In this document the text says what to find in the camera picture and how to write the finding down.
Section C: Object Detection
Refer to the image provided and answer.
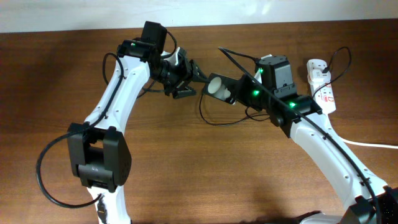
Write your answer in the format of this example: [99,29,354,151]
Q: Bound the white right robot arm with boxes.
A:
[237,55,397,223]

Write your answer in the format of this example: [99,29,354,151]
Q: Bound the white power strip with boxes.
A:
[307,59,336,114]

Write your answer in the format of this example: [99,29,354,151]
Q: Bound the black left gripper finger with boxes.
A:
[190,60,209,83]
[172,86,197,99]

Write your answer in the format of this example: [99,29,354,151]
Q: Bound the white USB charger adapter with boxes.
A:
[307,69,331,85]

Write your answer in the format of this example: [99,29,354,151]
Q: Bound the black smartphone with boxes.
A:
[202,73,238,105]

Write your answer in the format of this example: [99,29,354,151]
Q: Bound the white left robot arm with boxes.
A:
[67,21,207,223]

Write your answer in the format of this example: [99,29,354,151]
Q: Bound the white power strip cord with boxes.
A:
[338,136,398,150]

